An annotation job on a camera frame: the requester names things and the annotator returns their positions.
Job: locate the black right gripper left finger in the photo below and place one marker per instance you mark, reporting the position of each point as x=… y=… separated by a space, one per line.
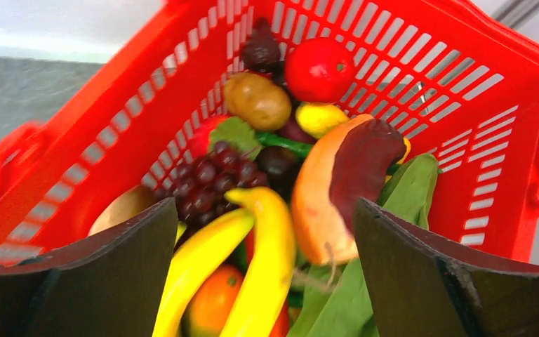
x=108 y=284

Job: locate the yellow toy lemon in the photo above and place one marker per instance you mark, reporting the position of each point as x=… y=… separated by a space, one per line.
x=318 y=119

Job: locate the orange toy tangerine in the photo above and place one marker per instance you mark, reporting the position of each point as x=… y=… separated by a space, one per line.
x=209 y=308

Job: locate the red toy tomato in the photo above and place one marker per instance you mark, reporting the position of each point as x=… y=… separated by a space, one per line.
x=319 y=70

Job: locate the beige toy mushroom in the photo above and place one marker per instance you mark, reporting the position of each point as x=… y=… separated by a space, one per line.
x=124 y=207

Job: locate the purple toy grapes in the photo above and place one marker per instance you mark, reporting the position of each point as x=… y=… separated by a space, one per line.
x=199 y=188

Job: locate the brown toy potato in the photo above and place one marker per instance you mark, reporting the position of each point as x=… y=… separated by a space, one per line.
x=257 y=100

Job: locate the yellow toy bananas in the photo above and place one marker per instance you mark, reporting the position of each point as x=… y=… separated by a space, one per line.
x=269 y=275

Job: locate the red plastic basket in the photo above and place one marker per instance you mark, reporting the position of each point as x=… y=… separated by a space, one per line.
x=455 y=82

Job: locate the dark green leafy vegetable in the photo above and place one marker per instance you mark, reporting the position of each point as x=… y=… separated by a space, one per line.
x=347 y=310

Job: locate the dark purple toy fig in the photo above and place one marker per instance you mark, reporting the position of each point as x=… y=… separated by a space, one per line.
x=261 y=52

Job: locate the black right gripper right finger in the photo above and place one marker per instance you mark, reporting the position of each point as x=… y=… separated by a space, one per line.
x=423 y=284

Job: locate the orange toy fruit slice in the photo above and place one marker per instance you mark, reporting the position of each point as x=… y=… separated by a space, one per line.
x=348 y=163

